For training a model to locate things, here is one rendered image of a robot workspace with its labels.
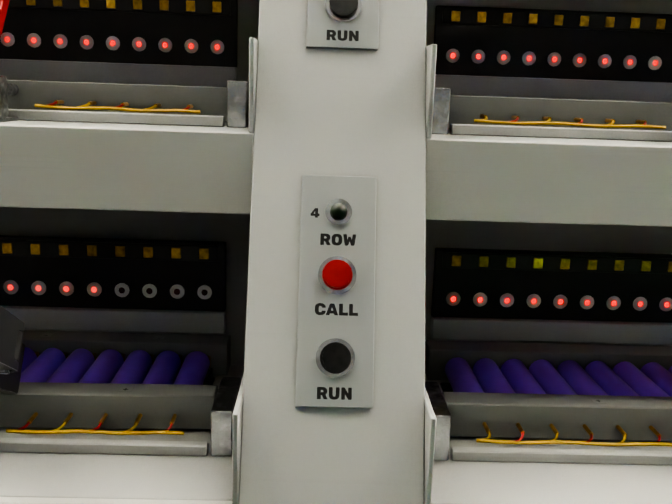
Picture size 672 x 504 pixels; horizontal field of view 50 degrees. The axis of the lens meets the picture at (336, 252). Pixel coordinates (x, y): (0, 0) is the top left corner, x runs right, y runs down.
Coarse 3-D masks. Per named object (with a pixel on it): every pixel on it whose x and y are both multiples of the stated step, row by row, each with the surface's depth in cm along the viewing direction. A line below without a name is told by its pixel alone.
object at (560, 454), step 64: (448, 256) 53; (512, 256) 54; (576, 256) 54; (640, 256) 54; (448, 320) 54; (512, 320) 55; (576, 320) 55; (640, 320) 55; (448, 384) 52; (512, 384) 49; (576, 384) 49; (640, 384) 49; (448, 448) 41; (512, 448) 42; (576, 448) 43; (640, 448) 44
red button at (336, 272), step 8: (328, 264) 38; (336, 264) 37; (344, 264) 37; (328, 272) 37; (336, 272) 37; (344, 272) 37; (328, 280) 37; (336, 280) 37; (344, 280) 37; (336, 288) 37
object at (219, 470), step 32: (32, 320) 53; (64, 320) 53; (96, 320) 54; (128, 320) 54; (160, 320) 54; (192, 320) 54; (224, 320) 54; (224, 384) 44; (224, 416) 40; (224, 448) 41; (0, 480) 38; (32, 480) 38; (64, 480) 38; (96, 480) 38; (128, 480) 38; (160, 480) 38; (192, 480) 38; (224, 480) 38
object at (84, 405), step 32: (32, 384) 44; (64, 384) 44; (96, 384) 44; (128, 384) 44; (160, 384) 44; (0, 416) 43; (32, 416) 42; (64, 416) 43; (96, 416) 43; (128, 416) 43; (160, 416) 43; (192, 416) 43
